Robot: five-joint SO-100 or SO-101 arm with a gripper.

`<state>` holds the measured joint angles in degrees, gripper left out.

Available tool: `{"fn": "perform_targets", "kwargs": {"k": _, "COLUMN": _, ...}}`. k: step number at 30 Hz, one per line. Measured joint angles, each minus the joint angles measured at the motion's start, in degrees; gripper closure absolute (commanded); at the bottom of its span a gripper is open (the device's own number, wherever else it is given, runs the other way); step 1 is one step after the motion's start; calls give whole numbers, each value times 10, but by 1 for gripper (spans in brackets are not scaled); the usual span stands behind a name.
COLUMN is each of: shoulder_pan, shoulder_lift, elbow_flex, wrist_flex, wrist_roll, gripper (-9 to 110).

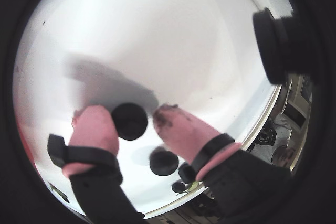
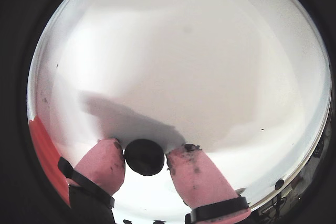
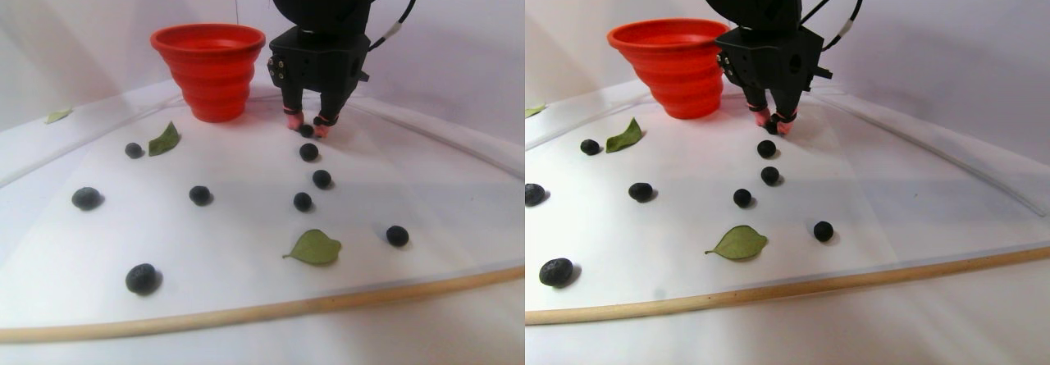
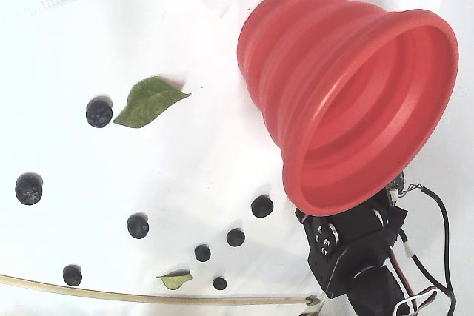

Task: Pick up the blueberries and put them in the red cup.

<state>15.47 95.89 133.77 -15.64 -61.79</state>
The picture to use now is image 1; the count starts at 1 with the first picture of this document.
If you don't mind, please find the pink-covered gripper finger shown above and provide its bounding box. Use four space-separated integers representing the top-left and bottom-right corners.
48 105 145 224
153 104 292 218

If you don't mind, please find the oval green leaf with stem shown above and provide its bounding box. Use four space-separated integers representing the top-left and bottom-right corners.
183 180 200 195

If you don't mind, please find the large dark green leaf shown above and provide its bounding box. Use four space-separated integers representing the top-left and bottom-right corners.
48 181 64 196

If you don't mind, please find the black fisheye camera lens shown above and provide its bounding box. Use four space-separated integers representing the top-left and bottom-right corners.
251 7 316 86

